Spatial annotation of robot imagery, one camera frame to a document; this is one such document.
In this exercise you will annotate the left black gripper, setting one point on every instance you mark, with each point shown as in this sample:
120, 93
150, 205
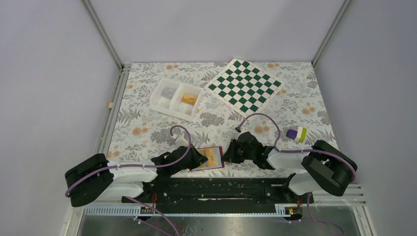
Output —
197, 158

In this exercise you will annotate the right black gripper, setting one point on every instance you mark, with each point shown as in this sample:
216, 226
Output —
230, 156

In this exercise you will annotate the orange card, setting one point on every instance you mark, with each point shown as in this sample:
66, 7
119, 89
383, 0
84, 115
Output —
208, 158

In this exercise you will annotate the red leather card holder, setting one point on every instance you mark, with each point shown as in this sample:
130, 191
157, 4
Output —
208, 158

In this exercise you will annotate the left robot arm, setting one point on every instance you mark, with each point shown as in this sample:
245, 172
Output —
95, 178

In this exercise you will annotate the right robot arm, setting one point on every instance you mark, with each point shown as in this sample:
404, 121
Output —
323, 166

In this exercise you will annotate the orange card box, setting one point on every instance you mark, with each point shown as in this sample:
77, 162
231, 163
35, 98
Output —
189, 99

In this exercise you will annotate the purple white green block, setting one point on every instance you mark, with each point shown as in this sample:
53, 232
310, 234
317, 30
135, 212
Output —
298, 134

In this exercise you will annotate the white plastic divided tray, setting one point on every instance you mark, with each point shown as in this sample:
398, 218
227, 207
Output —
174, 107

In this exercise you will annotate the green white chessboard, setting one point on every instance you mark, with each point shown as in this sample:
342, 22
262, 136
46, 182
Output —
244, 87

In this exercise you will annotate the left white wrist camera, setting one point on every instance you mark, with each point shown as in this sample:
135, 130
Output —
181, 141

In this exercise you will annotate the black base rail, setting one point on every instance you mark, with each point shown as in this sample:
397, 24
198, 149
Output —
219, 195

